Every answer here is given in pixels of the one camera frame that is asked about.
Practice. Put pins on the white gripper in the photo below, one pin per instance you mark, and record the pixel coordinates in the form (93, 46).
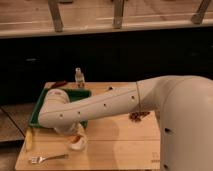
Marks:
(74, 129)

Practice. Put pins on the green plastic tray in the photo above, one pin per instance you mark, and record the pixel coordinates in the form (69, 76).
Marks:
(69, 95)

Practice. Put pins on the silver fork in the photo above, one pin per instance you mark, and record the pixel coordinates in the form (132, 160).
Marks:
(40, 159)

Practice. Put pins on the bunch of dark grapes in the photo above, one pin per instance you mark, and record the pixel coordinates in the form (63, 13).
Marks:
(137, 116)

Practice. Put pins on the red yellow apple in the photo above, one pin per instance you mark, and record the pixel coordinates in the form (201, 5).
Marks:
(75, 139)

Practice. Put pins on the small clear bottle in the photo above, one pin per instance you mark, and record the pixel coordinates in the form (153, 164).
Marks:
(79, 78)

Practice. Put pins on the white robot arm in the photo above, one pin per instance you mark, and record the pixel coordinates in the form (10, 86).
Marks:
(185, 107)

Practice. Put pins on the yellow banana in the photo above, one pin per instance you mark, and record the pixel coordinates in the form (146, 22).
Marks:
(28, 139)

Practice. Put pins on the white paper cup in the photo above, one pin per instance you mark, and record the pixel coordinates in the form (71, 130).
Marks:
(80, 145)

